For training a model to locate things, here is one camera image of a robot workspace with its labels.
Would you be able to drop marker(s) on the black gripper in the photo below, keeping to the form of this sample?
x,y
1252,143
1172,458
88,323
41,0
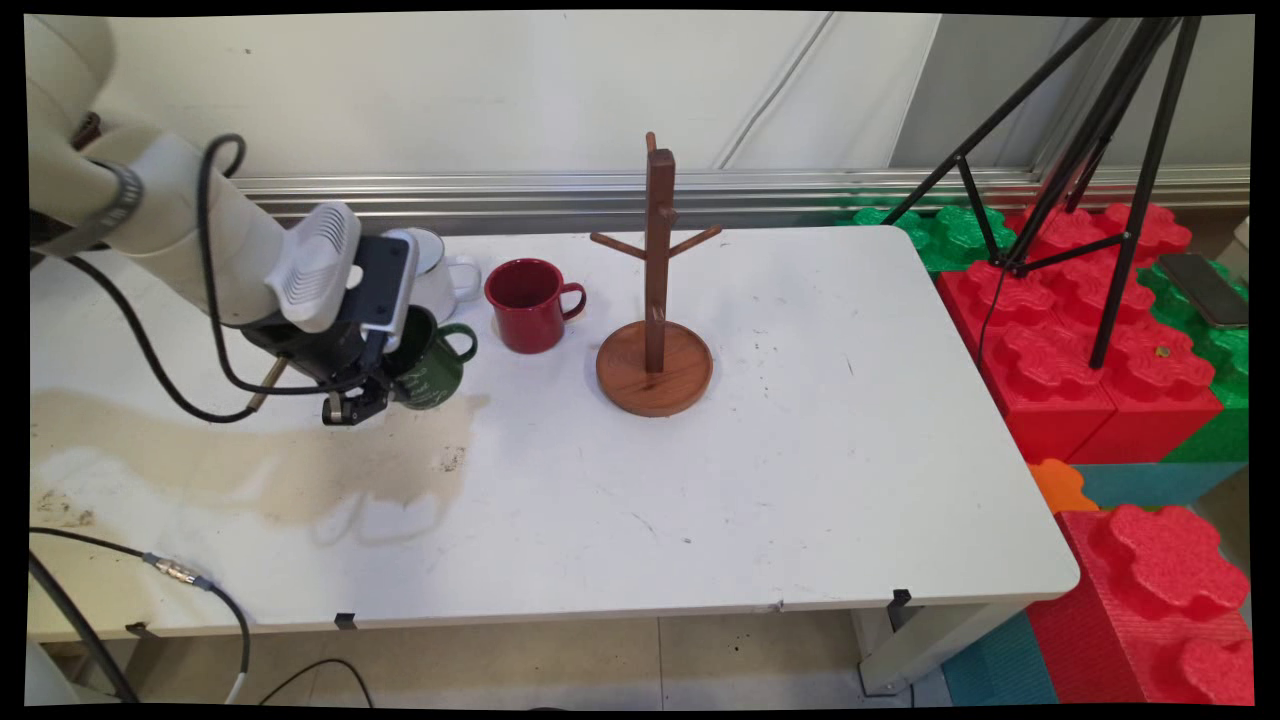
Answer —
x,y
330,355

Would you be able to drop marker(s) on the green enamel mug white script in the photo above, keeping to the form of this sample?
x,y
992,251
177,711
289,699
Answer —
x,y
435,375

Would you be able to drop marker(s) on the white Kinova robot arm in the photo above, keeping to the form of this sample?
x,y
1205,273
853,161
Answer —
x,y
180,220

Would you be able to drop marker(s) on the white vented wrist housing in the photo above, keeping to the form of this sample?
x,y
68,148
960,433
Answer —
x,y
312,265

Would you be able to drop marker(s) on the red enamel mug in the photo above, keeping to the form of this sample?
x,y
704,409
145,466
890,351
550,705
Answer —
x,y
525,310

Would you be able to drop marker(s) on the brown wooden mug tree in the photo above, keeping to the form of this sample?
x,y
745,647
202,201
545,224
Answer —
x,y
656,380

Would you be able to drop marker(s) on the dark wicker basket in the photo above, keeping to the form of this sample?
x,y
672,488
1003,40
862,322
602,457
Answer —
x,y
86,130

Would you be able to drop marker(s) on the green foam block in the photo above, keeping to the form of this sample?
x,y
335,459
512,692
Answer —
x,y
950,230
1225,350

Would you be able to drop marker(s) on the white table leg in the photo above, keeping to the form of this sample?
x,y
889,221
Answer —
x,y
930,645

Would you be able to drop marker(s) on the teal foam block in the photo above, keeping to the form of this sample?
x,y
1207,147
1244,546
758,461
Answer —
x,y
1150,485
1000,665

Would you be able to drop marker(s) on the orange foam block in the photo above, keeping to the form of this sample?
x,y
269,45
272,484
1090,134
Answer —
x,y
1058,485

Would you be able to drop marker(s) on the large red foam block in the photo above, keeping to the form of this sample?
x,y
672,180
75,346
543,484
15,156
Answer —
x,y
1120,620

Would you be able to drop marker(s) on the black smartphone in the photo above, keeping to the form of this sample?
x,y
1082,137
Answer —
x,y
1205,290

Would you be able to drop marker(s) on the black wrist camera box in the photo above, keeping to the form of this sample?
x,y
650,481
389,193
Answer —
x,y
385,285

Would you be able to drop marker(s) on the aluminium wall rail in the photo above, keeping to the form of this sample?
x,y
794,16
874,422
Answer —
x,y
800,190

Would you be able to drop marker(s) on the black camera tripod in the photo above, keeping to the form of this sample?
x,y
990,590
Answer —
x,y
1143,200

